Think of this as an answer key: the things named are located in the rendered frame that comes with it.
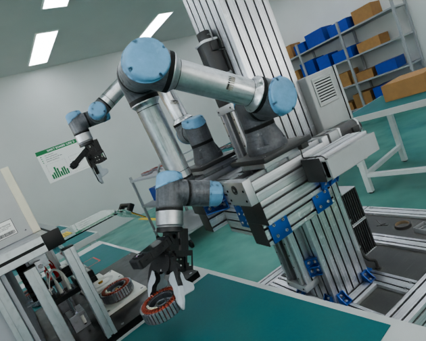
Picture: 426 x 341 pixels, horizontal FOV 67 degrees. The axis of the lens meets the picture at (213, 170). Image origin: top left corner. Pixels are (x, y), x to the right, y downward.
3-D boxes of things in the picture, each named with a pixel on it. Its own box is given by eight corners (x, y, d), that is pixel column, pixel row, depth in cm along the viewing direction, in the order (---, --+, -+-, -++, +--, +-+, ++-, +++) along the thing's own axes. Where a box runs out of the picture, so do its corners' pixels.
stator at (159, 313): (167, 294, 90) (161, 283, 90) (194, 297, 83) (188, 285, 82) (136, 323, 82) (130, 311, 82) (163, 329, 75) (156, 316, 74)
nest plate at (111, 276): (113, 272, 144) (111, 269, 144) (124, 277, 132) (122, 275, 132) (80, 292, 136) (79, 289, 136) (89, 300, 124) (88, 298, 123)
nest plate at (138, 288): (132, 281, 124) (130, 279, 124) (147, 289, 112) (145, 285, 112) (95, 306, 116) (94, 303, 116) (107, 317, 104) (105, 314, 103)
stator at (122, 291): (126, 283, 121) (122, 274, 121) (139, 287, 113) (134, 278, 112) (99, 302, 115) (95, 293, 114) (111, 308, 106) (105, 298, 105)
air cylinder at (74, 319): (86, 316, 110) (78, 303, 110) (91, 323, 104) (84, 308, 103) (72, 327, 108) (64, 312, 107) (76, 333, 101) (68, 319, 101)
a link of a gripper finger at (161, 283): (165, 302, 91) (176, 273, 89) (147, 306, 86) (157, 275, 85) (159, 296, 93) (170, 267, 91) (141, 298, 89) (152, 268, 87)
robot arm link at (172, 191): (188, 170, 90) (159, 168, 87) (190, 210, 88) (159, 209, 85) (180, 176, 97) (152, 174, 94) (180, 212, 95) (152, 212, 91)
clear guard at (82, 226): (122, 216, 127) (116, 203, 126) (146, 217, 107) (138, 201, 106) (36, 262, 109) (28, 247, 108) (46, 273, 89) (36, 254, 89)
